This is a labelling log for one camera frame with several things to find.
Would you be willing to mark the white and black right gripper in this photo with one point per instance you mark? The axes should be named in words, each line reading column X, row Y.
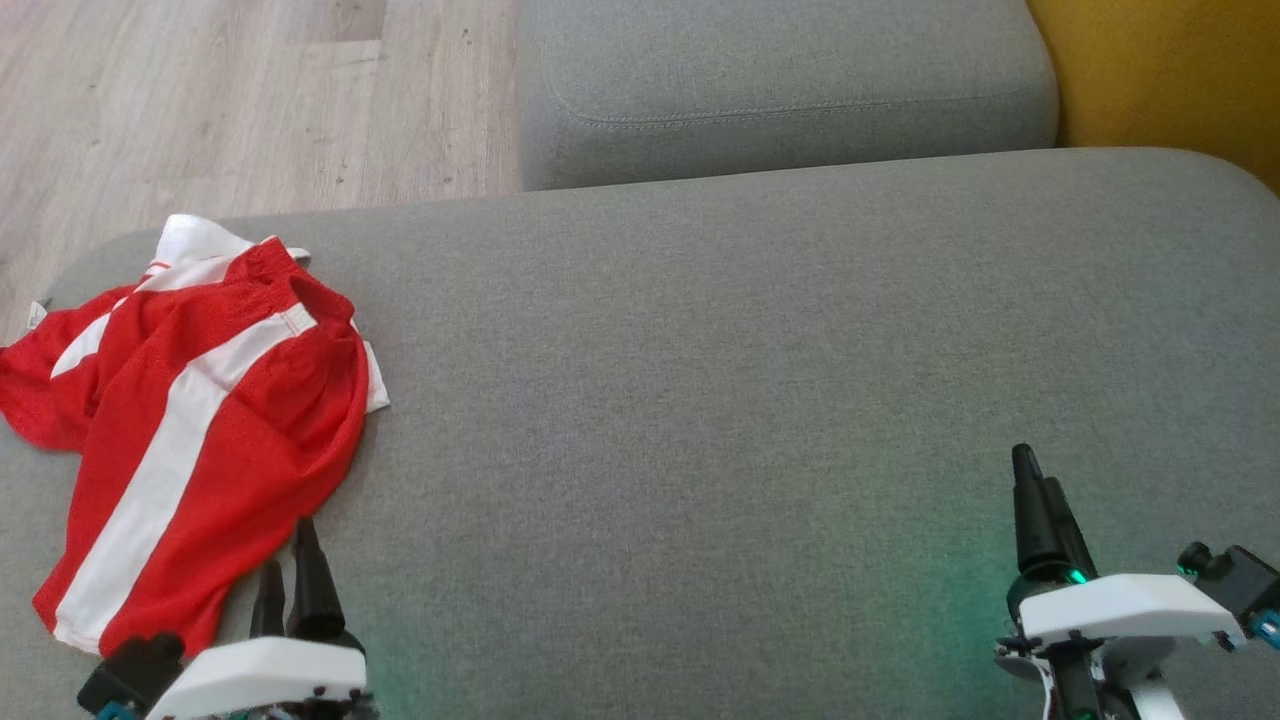
column 1120, row 610

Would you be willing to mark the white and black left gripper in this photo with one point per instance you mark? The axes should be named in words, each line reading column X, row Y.
column 265, row 675

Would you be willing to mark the red shorts with white stripe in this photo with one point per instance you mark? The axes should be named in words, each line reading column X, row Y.
column 270, row 430

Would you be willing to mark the white and grey right arm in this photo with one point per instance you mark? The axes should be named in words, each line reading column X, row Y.
column 1135, row 680

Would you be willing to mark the grey fabric sofa seat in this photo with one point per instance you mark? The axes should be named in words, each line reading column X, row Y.
column 700, row 400

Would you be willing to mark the yellow upholstered furniture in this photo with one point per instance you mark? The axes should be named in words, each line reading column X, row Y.
column 1180, row 70

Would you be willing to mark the grey fabric sofa cushion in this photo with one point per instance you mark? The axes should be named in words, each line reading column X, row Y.
column 780, row 80

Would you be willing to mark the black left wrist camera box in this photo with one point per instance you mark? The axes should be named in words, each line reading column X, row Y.
column 135, row 670

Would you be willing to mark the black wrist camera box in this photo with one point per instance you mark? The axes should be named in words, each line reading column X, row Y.
column 1245, row 585
column 135, row 670

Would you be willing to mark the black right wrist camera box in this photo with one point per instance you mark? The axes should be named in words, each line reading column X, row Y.
column 1245, row 585

